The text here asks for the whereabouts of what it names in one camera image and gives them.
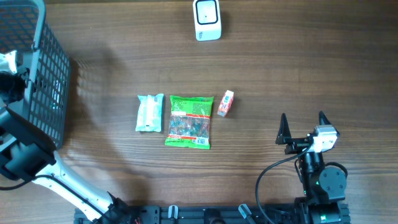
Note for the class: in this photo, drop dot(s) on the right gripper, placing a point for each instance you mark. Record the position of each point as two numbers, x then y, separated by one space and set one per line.
285 137

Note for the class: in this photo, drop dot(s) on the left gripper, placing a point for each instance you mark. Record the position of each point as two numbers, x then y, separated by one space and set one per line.
6 96

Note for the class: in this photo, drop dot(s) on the small orange white packet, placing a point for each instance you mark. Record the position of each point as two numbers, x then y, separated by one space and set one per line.
225 103

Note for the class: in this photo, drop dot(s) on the green candy bag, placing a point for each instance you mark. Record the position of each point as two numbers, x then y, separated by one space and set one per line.
190 122

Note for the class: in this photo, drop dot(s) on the light blue white packet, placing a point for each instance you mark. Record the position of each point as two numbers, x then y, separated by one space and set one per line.
149 115

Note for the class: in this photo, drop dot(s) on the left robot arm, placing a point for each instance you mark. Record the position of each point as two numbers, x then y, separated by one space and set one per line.
34 159

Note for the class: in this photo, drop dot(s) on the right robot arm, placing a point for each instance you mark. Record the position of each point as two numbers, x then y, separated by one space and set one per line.
323 183

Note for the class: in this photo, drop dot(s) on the white barcode scanner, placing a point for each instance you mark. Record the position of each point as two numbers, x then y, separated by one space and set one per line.
207 19

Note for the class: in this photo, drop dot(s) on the grey plastic shopping basket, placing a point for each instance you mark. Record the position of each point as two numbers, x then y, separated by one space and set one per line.
24 28

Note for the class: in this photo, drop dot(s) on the white box in basket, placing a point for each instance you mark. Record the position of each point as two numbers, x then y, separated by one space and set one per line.
56 91

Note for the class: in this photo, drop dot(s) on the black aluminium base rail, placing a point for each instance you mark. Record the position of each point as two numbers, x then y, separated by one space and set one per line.
278 213

